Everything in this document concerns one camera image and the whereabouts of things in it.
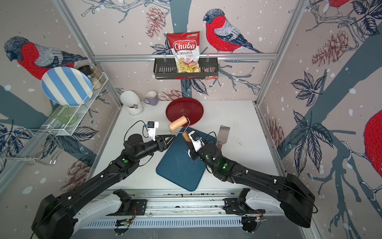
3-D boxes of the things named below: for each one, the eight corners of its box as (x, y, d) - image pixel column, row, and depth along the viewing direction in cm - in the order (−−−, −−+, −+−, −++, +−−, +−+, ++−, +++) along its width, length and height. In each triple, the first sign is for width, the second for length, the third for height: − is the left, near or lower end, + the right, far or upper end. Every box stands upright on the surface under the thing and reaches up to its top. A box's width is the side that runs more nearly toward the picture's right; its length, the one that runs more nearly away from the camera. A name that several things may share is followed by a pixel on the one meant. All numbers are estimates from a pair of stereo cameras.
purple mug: (146, 106, 122) (143, 98, 114) (148, 99, 127) (145, 90, 120) (157, 106, 122) (154, 98, 114) (158, 99, 127) (156, 90, 120)
